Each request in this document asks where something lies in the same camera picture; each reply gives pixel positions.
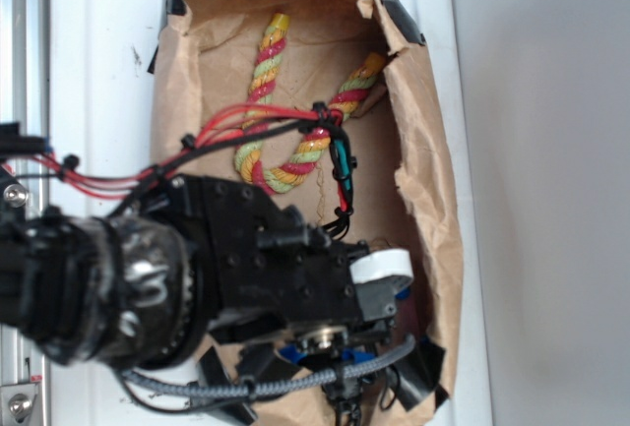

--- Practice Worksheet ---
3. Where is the red and black wire bundle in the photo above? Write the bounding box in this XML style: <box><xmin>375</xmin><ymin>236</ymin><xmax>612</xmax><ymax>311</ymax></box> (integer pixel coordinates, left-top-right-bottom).
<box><xmin>0</xmin><ymin>100</ymin><xmax>358</xmax><ymax>230</ymax></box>

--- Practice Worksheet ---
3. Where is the brown paper bag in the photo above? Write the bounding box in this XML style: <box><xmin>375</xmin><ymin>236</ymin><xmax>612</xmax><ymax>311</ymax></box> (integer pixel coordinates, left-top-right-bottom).
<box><xmin>150</xmin><ymin>0</ymin><xmax>467</xmax><ymax>426</ymax></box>

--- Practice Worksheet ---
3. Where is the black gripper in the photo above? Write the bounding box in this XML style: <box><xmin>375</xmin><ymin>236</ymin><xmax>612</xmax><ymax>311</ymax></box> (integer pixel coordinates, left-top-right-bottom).
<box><xmin>166</xmin><ymin>175</ymin><xmax>412</xmax><ymax>346</ymax></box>

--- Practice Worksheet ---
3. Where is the grey braided cable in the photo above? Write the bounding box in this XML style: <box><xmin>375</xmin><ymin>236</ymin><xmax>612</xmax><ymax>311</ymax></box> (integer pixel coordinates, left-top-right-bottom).
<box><xmin>120</xmin><ymin>332</ymin><xmax>417</xmax><ymax>405</ymax></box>

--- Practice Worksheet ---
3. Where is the aluminium extrusion rail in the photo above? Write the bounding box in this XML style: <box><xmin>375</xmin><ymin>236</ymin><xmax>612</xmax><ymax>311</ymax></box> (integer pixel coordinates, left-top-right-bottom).
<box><xmin>0</xmin><ymin>0</ymin><xmax>53</xmax><ymax>426</ymax></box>

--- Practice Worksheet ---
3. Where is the white plastic bin lid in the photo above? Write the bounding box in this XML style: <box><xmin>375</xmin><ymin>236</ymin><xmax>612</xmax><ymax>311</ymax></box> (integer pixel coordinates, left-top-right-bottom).
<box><xmin>46</xmin><ymin>0</ymin><xmax>496</xmax><ymax>426</ymax></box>

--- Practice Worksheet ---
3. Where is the multicolour twisted rope toy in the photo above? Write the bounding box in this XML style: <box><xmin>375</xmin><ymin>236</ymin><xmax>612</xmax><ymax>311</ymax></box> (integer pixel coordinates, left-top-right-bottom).
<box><xmin>233</xmin><ymin>12</ymin><xmax>386</xmax><ymax>196</ymax></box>

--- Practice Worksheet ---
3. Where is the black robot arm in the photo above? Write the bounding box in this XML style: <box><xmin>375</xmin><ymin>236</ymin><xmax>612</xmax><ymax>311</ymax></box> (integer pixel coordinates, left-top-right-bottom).
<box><xmin>1</xmin><ymin>167</ymin><xmax>398</xmax><ymax>370</ymax></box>

